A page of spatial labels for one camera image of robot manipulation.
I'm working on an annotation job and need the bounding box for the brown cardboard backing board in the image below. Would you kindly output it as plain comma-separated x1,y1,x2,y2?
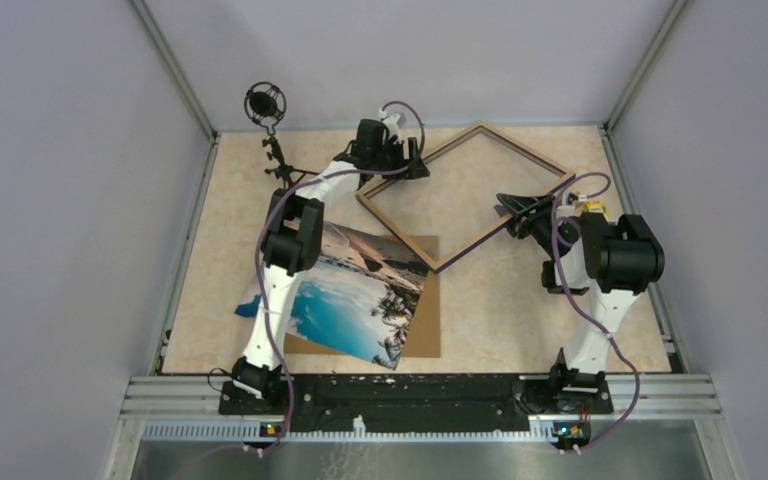
284,235,443,360

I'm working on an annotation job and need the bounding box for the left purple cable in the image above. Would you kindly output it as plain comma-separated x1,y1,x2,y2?
251,100,426,458

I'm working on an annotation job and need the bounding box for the purple cable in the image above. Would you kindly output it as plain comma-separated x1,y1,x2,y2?
549,172,642,455
251,100,426,458

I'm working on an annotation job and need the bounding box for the white cable duct strip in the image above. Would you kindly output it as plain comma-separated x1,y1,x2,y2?
142,418,557,444

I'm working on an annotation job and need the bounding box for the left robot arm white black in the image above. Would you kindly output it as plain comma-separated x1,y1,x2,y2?
231,109,429,414

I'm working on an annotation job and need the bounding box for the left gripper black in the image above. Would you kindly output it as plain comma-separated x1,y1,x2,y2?
371,138,428,180

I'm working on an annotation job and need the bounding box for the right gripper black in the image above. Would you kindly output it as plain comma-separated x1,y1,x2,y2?
494,193,561,260

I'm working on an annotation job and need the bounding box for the black microphone on tripod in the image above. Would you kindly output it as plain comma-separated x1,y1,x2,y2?
244,81,317,188

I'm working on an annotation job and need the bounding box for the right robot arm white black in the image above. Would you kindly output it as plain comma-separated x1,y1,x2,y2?
496,193,665,413

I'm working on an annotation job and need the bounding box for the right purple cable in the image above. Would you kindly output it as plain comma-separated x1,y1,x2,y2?
549,172,642,455

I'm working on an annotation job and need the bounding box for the small yellow toy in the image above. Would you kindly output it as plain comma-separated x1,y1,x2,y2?
581,200,609,217

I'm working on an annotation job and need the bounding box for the beach landscape photo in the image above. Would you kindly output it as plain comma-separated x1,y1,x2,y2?
234,221,436,372

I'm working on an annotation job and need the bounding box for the wooden picture frame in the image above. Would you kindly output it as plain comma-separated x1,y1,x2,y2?
356,122,575,274

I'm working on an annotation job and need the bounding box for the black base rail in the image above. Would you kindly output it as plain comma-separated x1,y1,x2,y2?
218,373,614,434

